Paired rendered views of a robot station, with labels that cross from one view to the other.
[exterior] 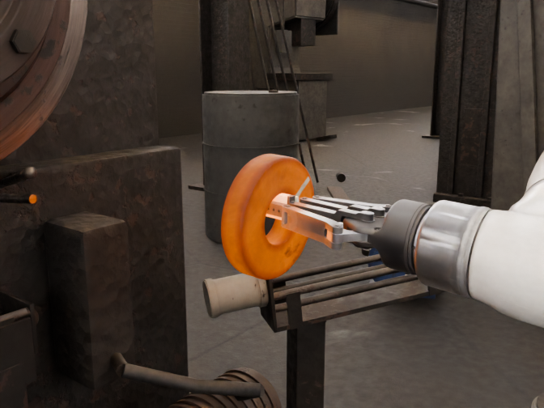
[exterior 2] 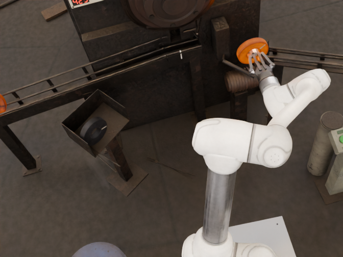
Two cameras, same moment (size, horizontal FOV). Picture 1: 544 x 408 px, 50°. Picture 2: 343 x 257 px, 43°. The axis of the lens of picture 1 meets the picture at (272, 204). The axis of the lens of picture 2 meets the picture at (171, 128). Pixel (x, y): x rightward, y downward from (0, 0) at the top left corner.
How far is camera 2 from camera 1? 1.74 m
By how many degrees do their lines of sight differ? 58
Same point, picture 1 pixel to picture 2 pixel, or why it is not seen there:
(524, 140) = not seen: outside the picture
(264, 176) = (246, 47)
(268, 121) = not seen: outside the picture
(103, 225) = (221, 28)
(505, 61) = not seen: outside the picture
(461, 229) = (264, 86)
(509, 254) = (265, 97)
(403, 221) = (260, 77)
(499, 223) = (269, 90)
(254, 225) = (243, 55)
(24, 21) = (197, 8)
